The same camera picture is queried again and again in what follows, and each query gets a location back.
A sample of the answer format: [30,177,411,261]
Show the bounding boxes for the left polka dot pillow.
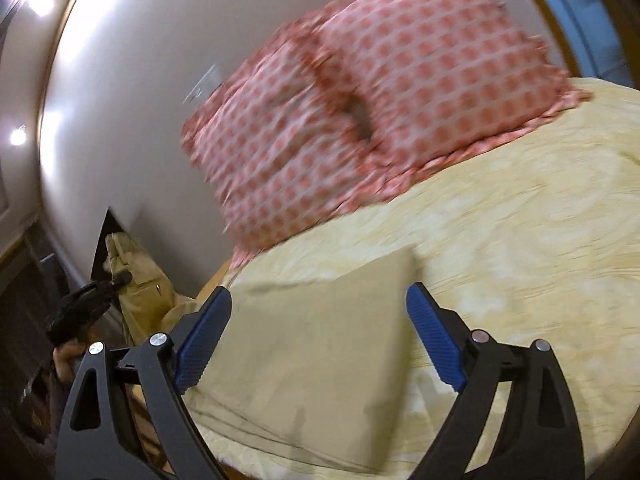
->
[181,12,407,269]

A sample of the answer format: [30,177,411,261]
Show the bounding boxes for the khaki pants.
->
[102,231,420,476]

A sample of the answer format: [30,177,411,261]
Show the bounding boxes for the right polka dot pillow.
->
[318,0,588,178]

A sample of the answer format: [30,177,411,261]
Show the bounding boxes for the yellow patterned bed sheet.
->
[184,76,640,479]

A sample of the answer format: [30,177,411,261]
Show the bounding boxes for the person's hand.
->
[52,327,99,385]

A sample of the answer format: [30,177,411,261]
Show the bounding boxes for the polka dot pillow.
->
[318,0,588,178]
[181,12,407,269]

